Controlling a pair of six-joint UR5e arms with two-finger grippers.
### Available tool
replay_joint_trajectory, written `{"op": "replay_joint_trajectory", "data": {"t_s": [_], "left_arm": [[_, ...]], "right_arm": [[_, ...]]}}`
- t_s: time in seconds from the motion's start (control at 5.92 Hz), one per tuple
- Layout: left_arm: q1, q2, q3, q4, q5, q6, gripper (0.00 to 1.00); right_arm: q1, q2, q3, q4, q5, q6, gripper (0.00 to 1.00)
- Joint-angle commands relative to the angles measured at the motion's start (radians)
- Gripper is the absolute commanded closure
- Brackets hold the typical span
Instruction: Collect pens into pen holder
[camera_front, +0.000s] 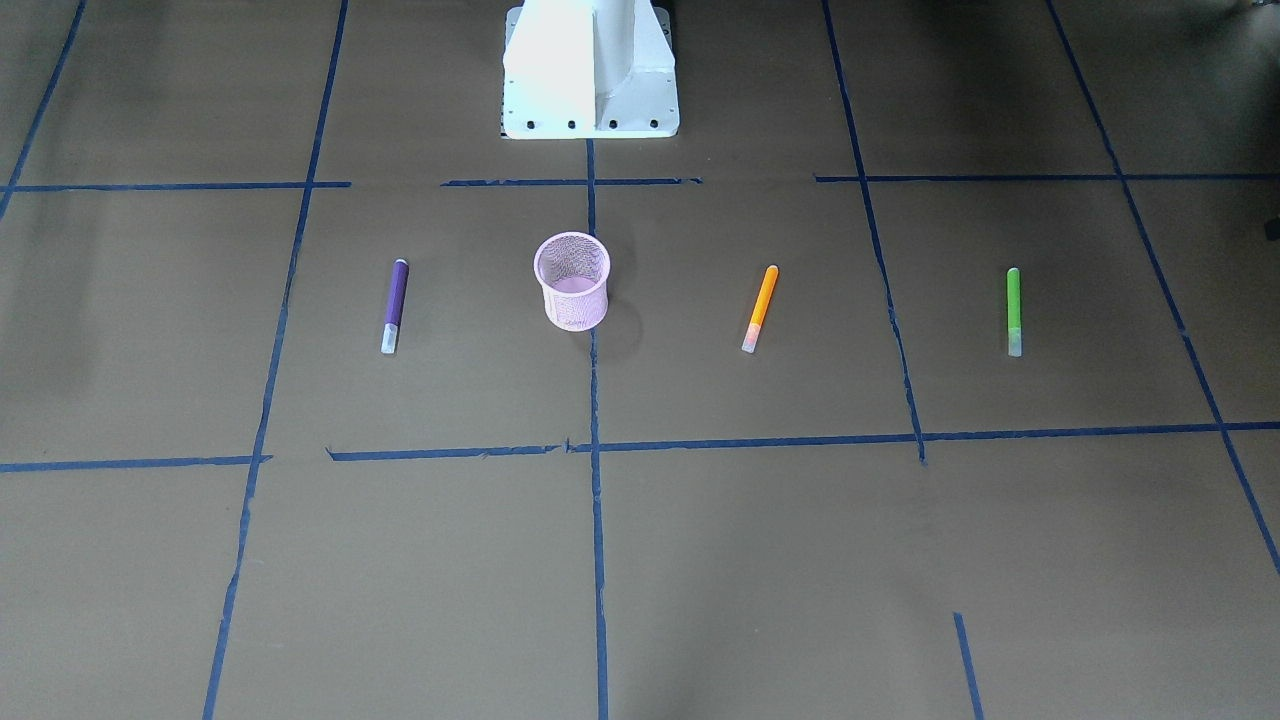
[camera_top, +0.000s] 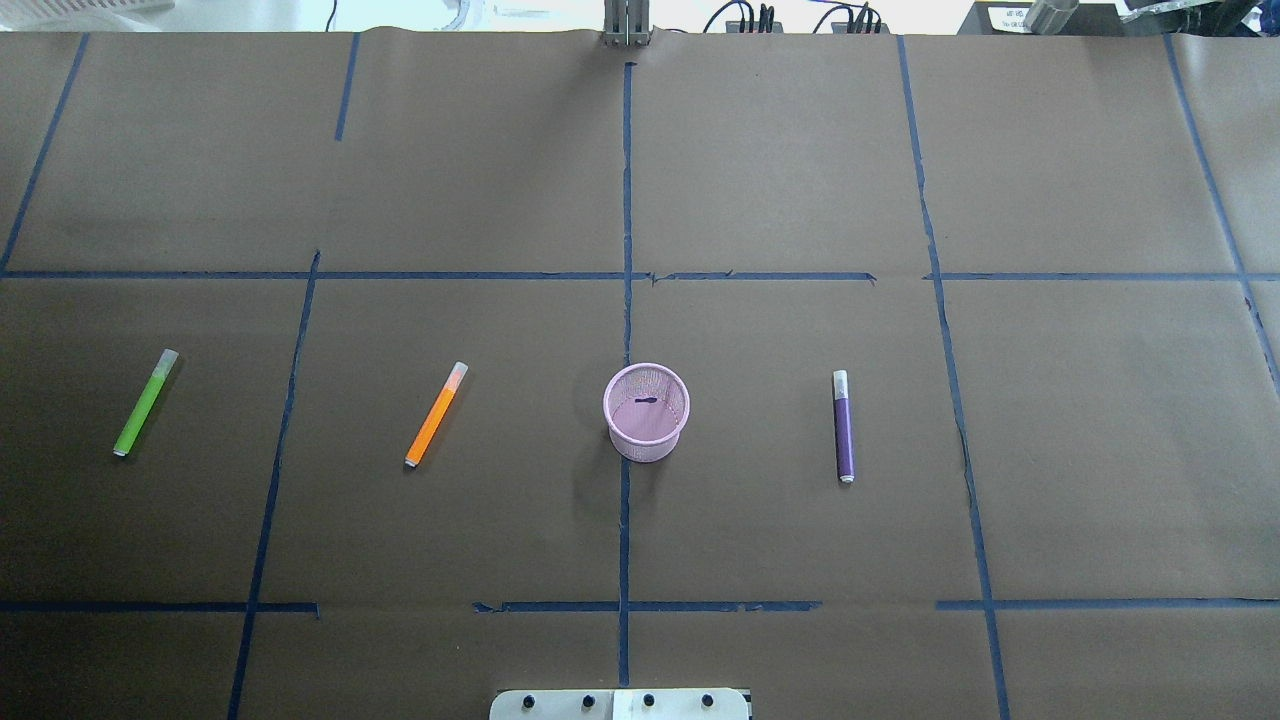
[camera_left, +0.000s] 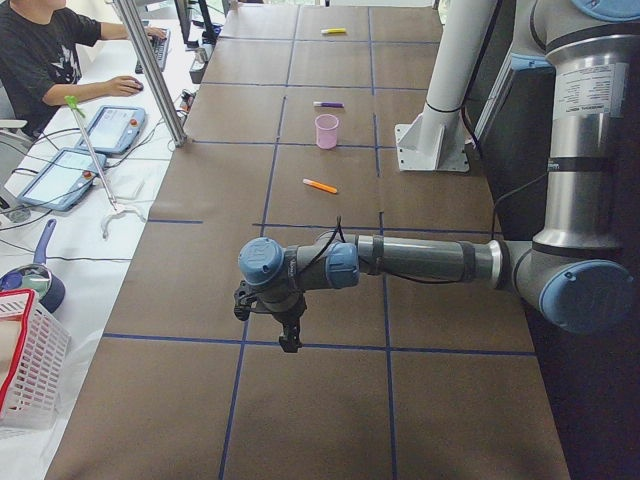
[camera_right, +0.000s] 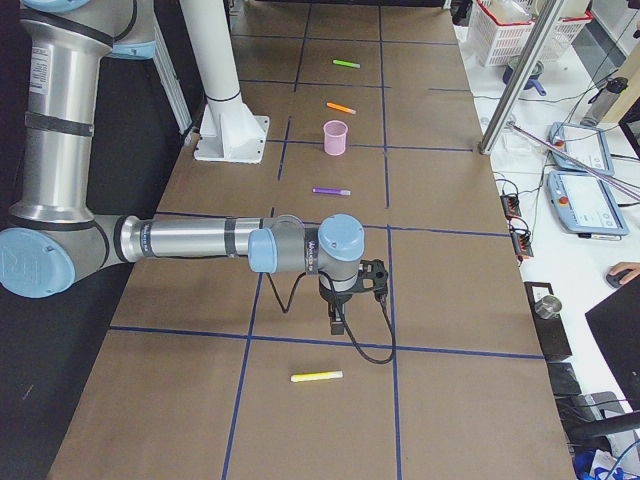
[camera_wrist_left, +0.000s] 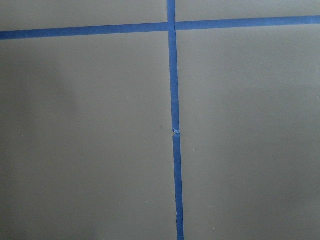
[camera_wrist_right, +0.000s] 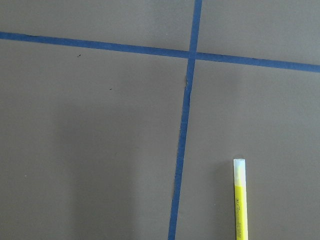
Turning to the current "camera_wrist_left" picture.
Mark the long blue tape strip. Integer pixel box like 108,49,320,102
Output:
167,0,185,240

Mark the crossing blue tape strip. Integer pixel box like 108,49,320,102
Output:
0,15,320,40

